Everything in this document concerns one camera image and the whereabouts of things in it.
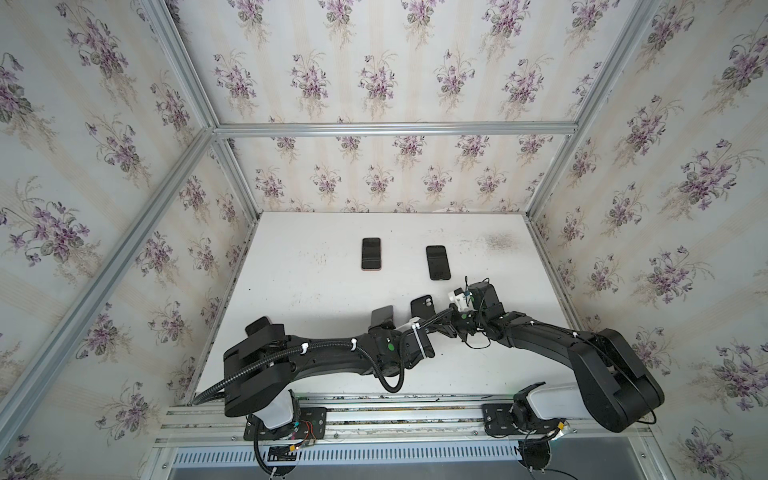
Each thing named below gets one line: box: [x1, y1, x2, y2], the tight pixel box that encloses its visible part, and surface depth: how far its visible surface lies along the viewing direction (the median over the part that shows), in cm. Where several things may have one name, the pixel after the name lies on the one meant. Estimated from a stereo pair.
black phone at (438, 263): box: [426, 245, 451, 281], surface depth 107 cm
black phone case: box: [410, 294, 436, 320], surface depth 95 cm
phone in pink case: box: [361, 237, 381, 271], surface depth 110 cm
